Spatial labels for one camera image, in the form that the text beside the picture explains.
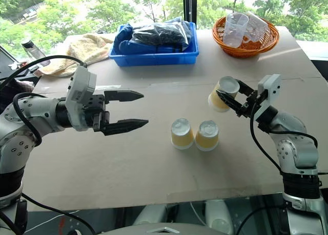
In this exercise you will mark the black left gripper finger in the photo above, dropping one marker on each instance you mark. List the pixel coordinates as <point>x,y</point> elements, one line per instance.
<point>123,95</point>
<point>125,125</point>

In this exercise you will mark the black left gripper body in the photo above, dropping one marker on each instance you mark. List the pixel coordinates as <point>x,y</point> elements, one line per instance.
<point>98,103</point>

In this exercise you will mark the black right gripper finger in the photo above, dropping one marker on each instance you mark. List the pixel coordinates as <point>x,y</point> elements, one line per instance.
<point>244,87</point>
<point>229,100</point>

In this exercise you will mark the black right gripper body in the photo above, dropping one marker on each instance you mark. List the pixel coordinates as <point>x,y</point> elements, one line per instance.
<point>247,105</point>

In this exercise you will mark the yellow white paper cup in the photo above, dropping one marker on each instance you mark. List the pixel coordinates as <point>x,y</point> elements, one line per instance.
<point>226,85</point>
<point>182,135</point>
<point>207,136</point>

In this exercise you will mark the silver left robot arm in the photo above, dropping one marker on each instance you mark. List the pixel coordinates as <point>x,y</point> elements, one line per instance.
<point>23,140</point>

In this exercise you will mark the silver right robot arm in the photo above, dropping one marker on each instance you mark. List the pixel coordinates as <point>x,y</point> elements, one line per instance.
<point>290,126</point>

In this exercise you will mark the orange wicker basket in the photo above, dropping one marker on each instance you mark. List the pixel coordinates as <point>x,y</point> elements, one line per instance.
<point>246,50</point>

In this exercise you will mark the brown cardboard table cover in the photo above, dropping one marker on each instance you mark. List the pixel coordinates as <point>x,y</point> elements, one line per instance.
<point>143,168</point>

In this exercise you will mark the blue plastic bin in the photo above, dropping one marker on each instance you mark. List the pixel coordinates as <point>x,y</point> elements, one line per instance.
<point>153,58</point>

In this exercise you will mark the pale yellow towel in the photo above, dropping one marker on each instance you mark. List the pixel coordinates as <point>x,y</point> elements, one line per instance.
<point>82,50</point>

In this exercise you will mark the clear plastic measuring cup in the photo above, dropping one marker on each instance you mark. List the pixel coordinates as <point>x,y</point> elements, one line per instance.
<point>257,27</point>
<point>234,30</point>

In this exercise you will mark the clear bag of black beans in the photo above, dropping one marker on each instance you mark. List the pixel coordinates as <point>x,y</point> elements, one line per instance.
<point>159,34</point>

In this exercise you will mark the pink patterned cloth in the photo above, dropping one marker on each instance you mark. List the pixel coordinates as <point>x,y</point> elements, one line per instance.
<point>25,85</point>

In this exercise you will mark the clear water bottle black lid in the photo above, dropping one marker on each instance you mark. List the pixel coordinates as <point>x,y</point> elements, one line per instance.
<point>32,49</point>

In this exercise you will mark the grey rounded robot leg shape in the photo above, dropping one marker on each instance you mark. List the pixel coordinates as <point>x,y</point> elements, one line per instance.
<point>219,215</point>
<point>151,215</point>

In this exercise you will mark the grey robot torso top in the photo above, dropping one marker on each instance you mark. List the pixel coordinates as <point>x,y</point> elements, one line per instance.
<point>164,230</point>

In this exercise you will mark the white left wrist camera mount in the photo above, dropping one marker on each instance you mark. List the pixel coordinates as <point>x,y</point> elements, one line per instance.
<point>80,91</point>

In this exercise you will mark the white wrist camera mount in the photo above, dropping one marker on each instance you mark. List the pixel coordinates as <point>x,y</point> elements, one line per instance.
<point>80,91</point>
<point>271,85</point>

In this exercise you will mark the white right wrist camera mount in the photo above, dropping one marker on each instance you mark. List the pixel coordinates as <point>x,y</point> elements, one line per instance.
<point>271,85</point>

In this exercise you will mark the black window frame post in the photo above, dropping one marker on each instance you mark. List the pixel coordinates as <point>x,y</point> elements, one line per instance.
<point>189,4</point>

